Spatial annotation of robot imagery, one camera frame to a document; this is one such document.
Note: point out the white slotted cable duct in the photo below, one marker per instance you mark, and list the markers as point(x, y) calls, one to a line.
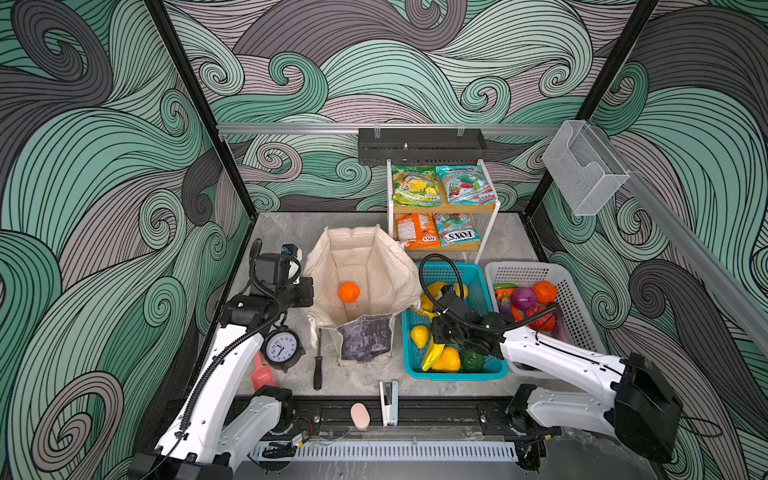
point(454, 451)

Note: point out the pink eraser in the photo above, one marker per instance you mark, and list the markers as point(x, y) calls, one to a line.
point(360, 416)

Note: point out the orange tangerine in white basket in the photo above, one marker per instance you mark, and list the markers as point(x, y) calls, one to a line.
point(545, 292)

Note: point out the black wall shelf tray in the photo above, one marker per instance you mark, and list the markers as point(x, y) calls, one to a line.
point(428, 147)

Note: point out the yellow-green candy bag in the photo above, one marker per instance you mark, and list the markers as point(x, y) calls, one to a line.
point(415, 186)

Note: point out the white wooden two-tier shelf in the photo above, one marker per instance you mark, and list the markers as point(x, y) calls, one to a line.
point(472, 250)

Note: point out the orange fruit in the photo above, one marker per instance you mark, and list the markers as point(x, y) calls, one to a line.
point(349, 292)

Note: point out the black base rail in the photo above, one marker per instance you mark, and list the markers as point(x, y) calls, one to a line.
point(420, 414)

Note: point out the white plastic basket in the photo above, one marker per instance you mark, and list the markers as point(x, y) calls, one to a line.
point(570, 288)

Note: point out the beige canvas grocery bag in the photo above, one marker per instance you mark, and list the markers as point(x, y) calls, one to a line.
point(360, 332)

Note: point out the orange Fox's candy bag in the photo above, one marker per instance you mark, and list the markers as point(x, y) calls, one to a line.
point(417, 231)

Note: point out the green avocado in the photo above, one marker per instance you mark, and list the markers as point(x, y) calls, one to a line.
point(471, 361)

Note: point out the black handled screwdriver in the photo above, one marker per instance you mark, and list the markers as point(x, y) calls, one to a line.
point(318, 368)

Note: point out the yellow pear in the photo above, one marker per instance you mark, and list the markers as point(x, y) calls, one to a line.
point(449, 361)

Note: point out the green-red candy bag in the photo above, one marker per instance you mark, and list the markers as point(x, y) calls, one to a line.
point(466, 185)

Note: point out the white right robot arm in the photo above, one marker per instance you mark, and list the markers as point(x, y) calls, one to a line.
point(627, 398)

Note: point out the red tomato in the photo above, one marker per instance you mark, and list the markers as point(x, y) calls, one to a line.
point(546, 323)

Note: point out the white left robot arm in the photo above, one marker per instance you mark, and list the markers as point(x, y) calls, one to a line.
point(201, 442)

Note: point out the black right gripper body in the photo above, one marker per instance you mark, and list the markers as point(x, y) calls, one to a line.
point(442, 334)

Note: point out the purple onion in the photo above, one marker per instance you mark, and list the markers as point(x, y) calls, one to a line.
point(523, 298)

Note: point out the pink plastic scoop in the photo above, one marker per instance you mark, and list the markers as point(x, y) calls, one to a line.
point(262, 375)

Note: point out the yellow lemon front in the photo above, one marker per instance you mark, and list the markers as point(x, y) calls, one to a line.
point(420, 336)

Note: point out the yellow potato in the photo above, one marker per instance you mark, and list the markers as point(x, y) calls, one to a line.
point(435, 289)

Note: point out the single yellow banana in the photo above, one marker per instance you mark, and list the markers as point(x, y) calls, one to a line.
point(432, 355)

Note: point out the clear acrylic wall holder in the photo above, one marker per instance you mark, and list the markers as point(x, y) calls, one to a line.
point(585, 167)

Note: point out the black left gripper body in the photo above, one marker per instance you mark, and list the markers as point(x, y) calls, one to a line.
point(298, 295)

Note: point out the white stapler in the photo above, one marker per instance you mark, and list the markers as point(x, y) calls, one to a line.
point(389, 402)

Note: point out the silver aluminium rail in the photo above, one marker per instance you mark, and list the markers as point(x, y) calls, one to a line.
point(307, 128)

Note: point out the green Fox's candy bag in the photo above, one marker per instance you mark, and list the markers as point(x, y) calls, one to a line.
point(455, 229)

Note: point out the black alarm clock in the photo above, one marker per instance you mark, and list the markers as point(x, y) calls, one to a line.
point(282, 348)

